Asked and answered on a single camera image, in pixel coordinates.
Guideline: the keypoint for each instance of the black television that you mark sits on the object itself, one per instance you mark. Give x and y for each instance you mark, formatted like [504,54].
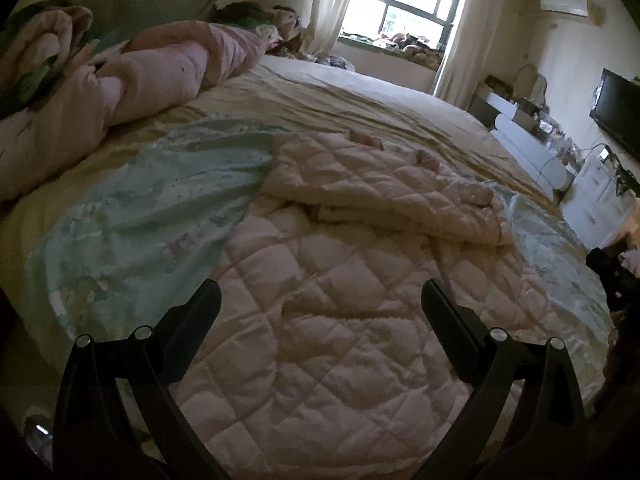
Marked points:
[617,107]

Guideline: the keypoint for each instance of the green floral blanket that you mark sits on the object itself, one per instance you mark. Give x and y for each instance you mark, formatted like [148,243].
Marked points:
[40,50]

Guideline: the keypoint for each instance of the oval vanity mirror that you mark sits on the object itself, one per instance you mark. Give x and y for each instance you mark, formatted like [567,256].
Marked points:
[539,87]

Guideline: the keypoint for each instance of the white curtain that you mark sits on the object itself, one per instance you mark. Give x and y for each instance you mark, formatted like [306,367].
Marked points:
[325,10]
[465,50]

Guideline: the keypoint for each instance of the pile of plush toys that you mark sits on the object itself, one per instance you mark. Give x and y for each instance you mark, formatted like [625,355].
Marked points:
[395,40]

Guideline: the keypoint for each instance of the white desk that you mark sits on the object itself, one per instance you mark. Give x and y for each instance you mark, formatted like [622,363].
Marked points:
[487,102]

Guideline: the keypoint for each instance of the white drawer cabinet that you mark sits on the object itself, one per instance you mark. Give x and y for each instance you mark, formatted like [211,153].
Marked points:
[590,195]

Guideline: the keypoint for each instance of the pink rolled duvet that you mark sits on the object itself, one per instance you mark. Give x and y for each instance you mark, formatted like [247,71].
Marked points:
[160,70]

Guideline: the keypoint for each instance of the pink quilted jacket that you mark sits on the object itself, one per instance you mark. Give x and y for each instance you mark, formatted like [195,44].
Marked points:
[350,335]

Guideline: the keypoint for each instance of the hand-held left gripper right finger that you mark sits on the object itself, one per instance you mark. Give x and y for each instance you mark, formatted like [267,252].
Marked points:
[447,317]

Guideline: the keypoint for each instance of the bed with printed sheet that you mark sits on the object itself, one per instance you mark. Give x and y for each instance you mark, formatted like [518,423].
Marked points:
[140,200]

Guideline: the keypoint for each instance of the white air conditioner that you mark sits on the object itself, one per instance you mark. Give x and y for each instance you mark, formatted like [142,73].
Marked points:
[562,4]

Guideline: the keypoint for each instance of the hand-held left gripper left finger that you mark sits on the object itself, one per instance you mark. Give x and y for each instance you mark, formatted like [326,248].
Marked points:
[197,317]

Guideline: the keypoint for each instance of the dark green clothes pile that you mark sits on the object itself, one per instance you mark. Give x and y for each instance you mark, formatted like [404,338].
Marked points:
[240,12]

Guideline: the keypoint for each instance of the dark cloth bundle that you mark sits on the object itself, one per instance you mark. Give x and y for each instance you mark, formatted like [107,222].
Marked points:
[612,275]

